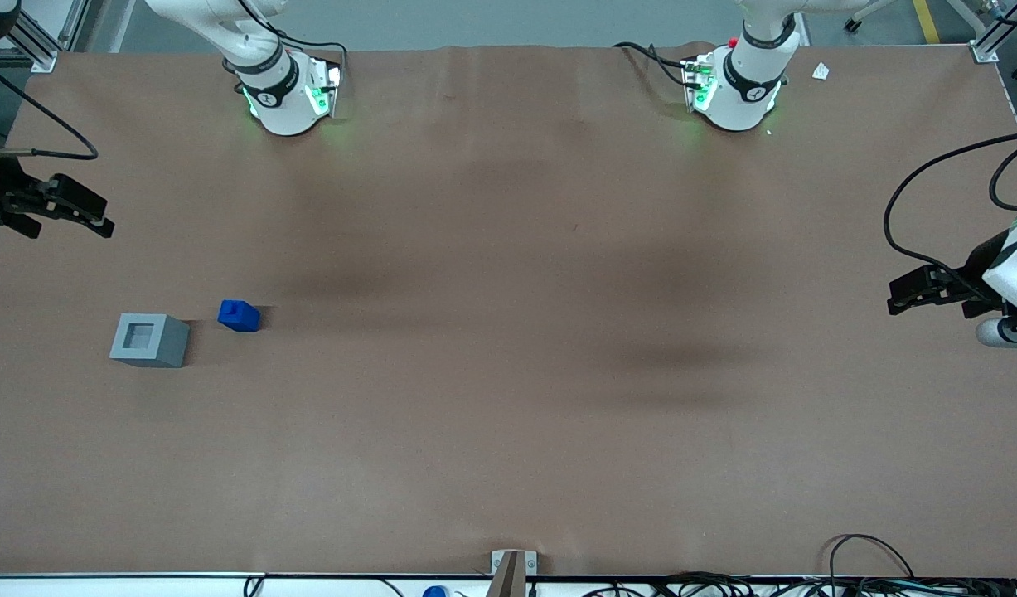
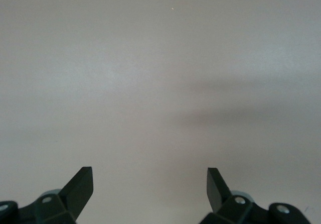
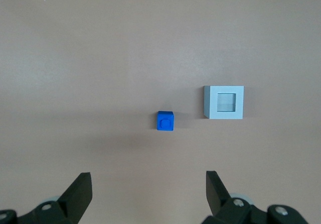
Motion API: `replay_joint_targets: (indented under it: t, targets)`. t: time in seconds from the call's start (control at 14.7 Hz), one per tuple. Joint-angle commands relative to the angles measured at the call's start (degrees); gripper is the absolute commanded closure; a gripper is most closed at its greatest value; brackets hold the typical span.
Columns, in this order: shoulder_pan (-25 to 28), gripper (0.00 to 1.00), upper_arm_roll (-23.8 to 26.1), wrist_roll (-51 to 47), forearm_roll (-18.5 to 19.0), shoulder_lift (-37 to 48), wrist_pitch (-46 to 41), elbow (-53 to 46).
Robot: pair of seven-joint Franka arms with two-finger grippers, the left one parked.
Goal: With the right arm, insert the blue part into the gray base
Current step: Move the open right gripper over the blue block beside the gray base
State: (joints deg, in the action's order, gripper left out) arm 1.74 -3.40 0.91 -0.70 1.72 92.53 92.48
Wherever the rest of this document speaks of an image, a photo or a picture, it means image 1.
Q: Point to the gray chair leg with caster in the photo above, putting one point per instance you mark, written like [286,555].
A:
[860,16]

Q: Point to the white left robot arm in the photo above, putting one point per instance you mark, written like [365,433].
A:
[744,83]

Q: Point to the blue plastic block part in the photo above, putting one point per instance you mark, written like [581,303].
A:
[239,316]

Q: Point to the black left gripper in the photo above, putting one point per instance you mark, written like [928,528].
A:
[975,277]

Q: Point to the aluminium frame post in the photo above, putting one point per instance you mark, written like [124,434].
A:
[37,41]
[985,41]

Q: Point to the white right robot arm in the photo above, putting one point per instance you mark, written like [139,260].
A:
[280,99]

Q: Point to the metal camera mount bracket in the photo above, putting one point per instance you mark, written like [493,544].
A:
[514,572]

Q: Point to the small white paper scrap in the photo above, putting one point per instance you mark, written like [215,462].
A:
[820,71]

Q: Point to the gray square base with hole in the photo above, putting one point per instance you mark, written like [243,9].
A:
[164,348]

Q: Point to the blue round cap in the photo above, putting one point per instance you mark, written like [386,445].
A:
[435,592]

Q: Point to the brown table cover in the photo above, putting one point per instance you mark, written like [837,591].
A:
[508,373]

